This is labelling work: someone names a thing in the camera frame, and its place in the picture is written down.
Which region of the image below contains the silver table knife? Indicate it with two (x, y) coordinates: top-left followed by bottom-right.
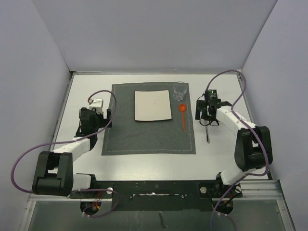
(205, 126), (210, 144)

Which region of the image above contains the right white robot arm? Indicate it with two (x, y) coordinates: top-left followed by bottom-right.
(195, 89), (273, 197)

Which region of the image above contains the orange plastic spoon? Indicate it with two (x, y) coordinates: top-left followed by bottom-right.
(179, 103), (186, 131)

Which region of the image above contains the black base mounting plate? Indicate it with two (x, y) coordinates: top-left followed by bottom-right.
(70, 180), (243, 213)

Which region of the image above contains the clear plastic cup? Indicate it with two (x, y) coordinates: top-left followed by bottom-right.
(173, 82), (188, 101)

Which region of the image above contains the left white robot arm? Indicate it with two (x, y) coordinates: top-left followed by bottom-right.
(32, 107), (112, 198)

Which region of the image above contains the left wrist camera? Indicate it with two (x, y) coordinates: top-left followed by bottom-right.
(89, 98), (103, 115)

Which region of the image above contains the grey cloth placemat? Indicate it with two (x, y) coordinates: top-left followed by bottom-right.
(102, 82), (196, 155)

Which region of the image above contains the white square plate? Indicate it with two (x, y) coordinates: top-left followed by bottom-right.
(134, 90), (172, 122)

